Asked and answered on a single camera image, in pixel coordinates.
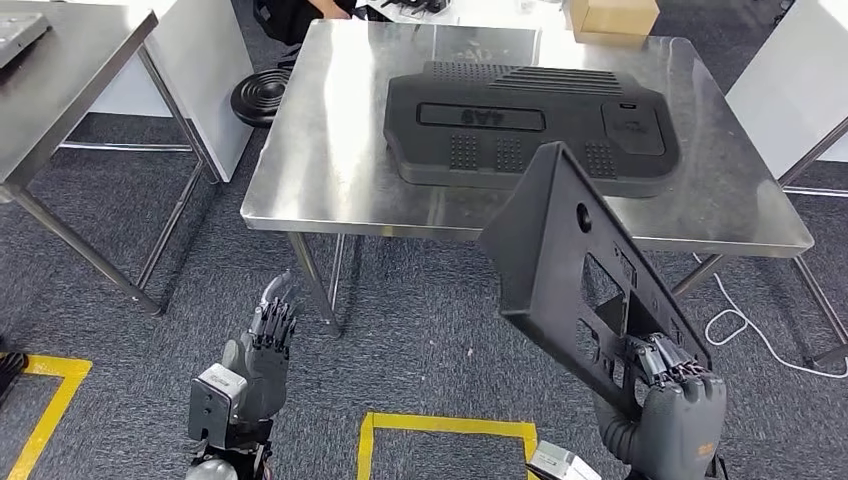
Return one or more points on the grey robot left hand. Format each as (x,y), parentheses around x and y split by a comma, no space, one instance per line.
(262,378)

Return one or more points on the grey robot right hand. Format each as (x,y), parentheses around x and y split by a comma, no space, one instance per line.
(676,430)

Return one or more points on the black plastic plate part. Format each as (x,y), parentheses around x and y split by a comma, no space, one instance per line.
(530,265)

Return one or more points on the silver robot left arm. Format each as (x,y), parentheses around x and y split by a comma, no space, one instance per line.
(212,472)

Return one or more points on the steel workbench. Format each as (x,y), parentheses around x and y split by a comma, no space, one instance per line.
(331,132)

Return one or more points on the large black plastic cover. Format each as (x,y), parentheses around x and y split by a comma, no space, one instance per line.
(430,159)

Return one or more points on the black round stool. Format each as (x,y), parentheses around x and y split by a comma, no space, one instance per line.
(262,96)

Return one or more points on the white desk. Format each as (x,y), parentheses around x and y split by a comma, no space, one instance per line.
(795,79)
(212,79)

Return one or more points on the steel table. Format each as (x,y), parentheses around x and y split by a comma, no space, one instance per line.
(66,79)
(815,151)

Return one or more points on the person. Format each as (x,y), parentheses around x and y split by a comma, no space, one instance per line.
(291,16)

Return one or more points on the brown cardboard box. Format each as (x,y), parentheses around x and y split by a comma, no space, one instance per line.
(613,20)

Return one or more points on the grey metal plate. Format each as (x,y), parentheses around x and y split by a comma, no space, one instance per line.
(20,33)

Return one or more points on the white table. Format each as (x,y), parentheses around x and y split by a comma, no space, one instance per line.
(497,16)

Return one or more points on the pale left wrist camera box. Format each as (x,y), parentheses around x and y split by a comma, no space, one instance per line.
(212,397)

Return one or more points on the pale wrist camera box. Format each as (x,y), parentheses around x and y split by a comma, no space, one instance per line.
(212,397)
(556,467)

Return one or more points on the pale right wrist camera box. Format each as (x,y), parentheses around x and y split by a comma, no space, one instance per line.
(556,467)

